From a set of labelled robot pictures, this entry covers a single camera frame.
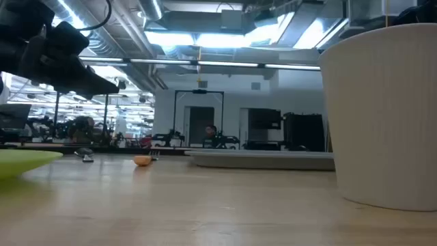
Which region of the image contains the black cabinet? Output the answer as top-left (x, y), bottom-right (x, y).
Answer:
top-left (282, 112), bottom-right (326, 152)

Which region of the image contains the ceiling light strip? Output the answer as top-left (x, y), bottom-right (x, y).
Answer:
top-left (79, 56), bottom-right (322, 72)

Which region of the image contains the cream ribbed cup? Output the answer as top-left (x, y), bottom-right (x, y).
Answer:
top-left (318, 23), bottom-right (437, 213)

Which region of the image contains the black rectangular frame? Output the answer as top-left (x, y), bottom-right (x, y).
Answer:
top-left (173, 89), bottom-right (225, 148)

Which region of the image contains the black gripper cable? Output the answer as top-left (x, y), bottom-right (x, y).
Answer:
top-left (77, 0), bottom-right (113, 32)

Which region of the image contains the distant person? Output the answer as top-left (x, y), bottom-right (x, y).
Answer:
top-left (204, 124), bottom-right (219, 140)

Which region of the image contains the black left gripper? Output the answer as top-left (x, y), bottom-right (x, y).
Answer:
top-left (0, 0), bottom-right (121, 100)

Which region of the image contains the lime green plate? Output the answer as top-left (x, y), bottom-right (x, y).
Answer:
top-left (0, 149), bottom-right (64, 179)

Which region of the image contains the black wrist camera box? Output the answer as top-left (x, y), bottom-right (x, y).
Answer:
top-left (44, 20), bottom-right (90, 57)

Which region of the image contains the fork with wooden handle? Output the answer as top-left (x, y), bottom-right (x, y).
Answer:
top-left (133, 150), bottom-right (161, 167)

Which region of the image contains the dark metal spoon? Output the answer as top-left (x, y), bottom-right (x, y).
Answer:
top-left (74, 147), bottom-right (96, 163)

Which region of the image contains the dark monitor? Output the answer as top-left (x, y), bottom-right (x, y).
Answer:
top-left (0, 103), bottom-right (32, 131)

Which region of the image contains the grey plastic tray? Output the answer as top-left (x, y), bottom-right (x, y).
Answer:
top-left (184, 149), bottom-right (336, 172)

